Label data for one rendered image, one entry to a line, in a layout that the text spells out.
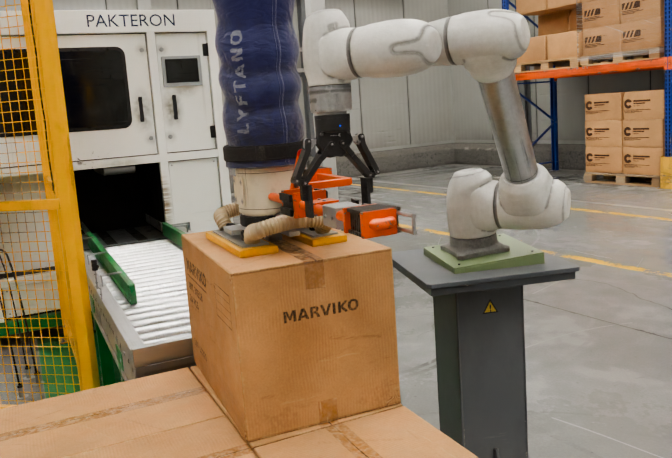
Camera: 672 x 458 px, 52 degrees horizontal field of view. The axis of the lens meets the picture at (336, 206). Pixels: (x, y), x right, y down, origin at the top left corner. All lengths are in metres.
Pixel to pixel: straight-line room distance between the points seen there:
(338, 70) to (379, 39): 0.11
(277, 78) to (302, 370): 0.72
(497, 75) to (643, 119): 7.89
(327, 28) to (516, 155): 0.86
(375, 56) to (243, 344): 0.70
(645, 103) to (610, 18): 1.21
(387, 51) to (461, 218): 1.03
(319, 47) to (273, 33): 0.37
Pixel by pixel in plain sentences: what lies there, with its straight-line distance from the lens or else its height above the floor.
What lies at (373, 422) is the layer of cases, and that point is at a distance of 1.73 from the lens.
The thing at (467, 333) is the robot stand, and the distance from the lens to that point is 2.32.
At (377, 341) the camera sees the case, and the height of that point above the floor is 0.72.
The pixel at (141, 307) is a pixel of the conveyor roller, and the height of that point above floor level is 0.55.
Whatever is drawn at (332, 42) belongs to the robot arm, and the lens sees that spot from 1.42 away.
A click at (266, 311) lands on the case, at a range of 1.60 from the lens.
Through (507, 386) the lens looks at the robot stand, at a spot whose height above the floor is 0.34.
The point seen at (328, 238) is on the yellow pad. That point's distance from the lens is 1.77.
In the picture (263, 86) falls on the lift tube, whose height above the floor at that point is 1.35.
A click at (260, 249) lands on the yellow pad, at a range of 1.71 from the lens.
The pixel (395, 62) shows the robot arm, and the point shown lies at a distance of 1.37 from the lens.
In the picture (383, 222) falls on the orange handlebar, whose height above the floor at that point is 1.08.
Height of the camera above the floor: 1.29
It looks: 8 degrees down
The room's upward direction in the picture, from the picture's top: 4 degrees counter-clockwise
